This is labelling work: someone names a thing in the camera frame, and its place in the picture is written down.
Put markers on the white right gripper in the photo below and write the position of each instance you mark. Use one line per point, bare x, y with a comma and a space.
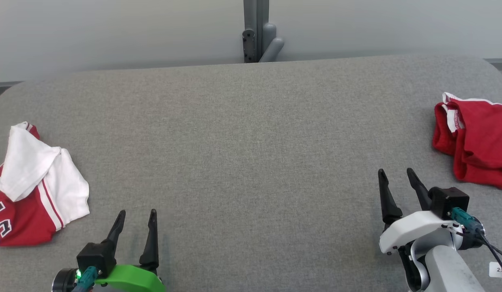
413, 229

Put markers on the grey metal post with bracket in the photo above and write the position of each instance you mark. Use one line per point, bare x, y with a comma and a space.
255, 32

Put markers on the teal left camera connector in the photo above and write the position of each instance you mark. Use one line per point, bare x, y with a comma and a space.
86, 280

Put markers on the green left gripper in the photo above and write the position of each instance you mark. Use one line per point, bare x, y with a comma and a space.
133, 280

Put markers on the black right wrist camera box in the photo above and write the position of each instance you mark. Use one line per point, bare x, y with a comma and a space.
449, 200

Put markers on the white paper label tag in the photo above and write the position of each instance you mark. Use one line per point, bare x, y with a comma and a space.
498, 269

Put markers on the teal camera connector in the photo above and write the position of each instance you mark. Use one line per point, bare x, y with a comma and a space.
86, 280
464, 219

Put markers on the grey fabric sofa cushion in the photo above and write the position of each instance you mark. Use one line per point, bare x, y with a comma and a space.
250, 154

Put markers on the red and white lettered jersey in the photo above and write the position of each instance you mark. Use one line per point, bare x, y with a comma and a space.
27, 162

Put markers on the red garment with white trim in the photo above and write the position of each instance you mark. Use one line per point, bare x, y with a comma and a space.
482, 142

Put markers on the teal right camera connector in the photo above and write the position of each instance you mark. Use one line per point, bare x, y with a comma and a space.
464, 219

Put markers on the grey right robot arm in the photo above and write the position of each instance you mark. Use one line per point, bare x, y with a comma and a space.
449, 271

